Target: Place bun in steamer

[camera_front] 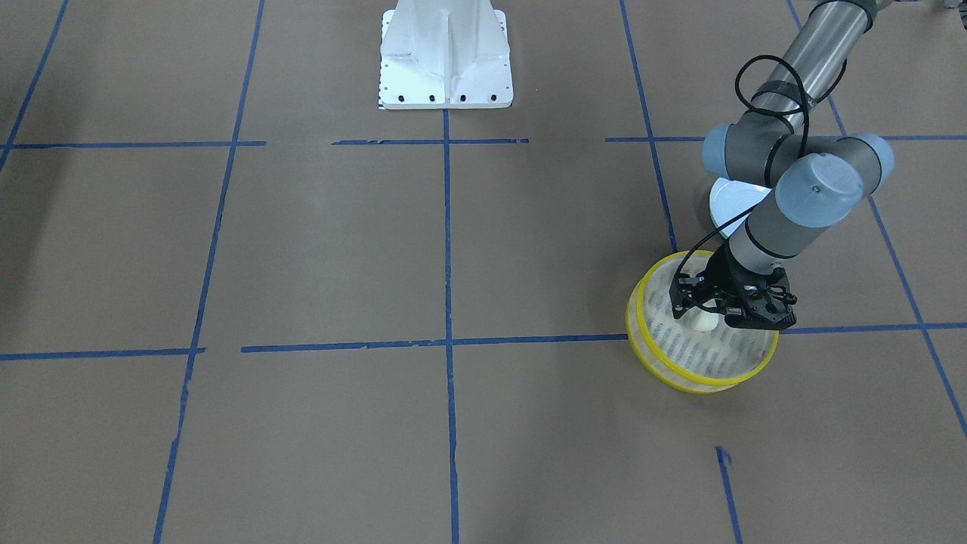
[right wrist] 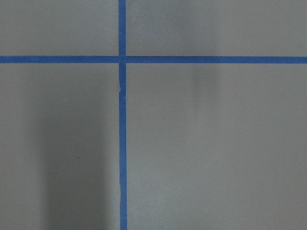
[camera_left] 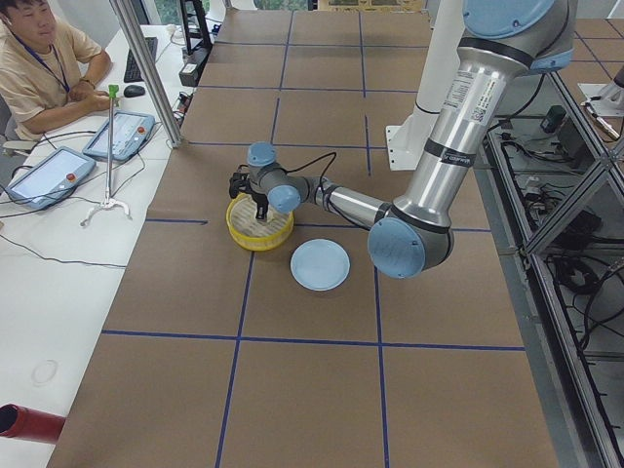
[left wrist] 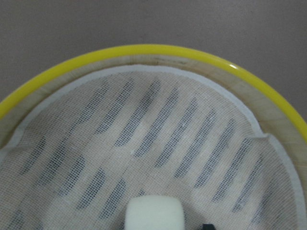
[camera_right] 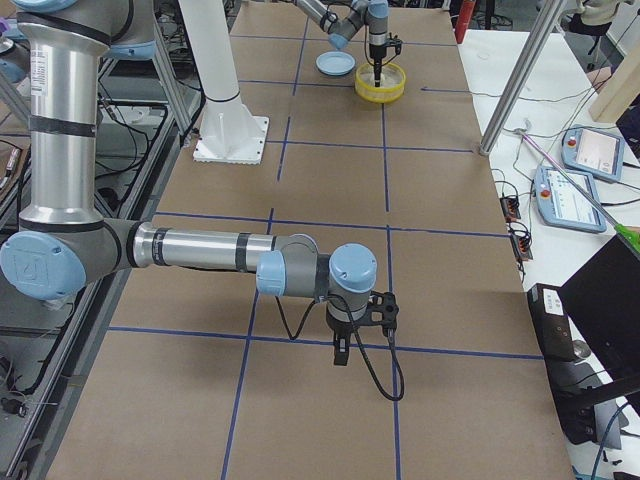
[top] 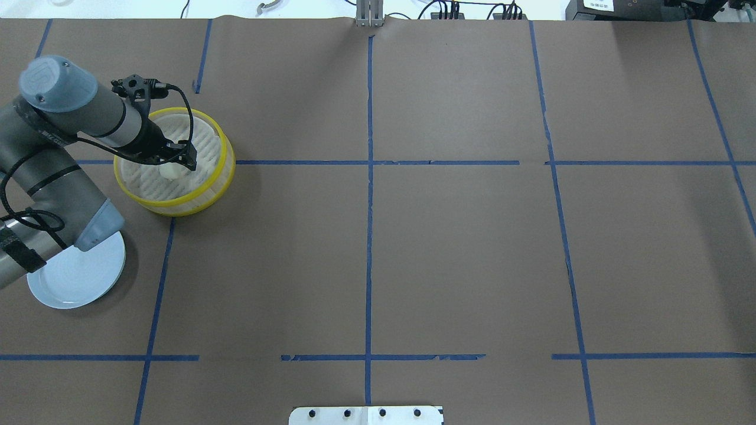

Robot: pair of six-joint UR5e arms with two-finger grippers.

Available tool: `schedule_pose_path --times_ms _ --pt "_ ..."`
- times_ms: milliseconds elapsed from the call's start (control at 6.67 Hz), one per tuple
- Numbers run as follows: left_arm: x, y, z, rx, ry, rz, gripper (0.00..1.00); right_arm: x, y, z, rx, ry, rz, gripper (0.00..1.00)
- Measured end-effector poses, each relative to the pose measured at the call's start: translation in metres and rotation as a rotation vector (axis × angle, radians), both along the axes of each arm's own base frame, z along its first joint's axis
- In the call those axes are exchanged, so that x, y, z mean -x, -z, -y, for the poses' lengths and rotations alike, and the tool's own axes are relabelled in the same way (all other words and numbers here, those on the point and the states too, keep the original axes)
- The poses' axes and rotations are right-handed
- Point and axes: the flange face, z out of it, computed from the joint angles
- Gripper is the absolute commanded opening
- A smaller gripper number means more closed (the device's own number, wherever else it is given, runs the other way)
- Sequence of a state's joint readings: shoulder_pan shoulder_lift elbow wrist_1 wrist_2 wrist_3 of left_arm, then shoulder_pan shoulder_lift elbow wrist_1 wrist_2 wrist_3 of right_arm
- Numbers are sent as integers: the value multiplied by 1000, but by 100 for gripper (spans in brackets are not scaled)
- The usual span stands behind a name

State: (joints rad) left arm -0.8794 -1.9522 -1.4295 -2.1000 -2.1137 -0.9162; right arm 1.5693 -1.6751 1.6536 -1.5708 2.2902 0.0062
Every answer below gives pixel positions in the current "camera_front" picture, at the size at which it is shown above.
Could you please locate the white steamed bun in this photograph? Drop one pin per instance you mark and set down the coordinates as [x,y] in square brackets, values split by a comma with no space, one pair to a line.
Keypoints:
[702,321]

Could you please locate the yellow rimmed bamboo steamer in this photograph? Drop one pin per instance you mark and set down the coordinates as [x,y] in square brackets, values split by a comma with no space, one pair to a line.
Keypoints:
[695,362]

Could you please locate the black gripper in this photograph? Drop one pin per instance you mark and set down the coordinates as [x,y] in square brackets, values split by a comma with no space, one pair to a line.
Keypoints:
[726,280]

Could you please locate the light blue plate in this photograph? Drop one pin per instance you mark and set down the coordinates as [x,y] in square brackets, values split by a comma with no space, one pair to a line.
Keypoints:
[730,197]

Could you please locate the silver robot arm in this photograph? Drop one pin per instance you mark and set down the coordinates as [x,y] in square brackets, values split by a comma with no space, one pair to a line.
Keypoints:
[813,183]

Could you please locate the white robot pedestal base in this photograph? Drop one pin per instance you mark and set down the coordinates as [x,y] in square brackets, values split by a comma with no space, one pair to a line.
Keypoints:
[445,54]

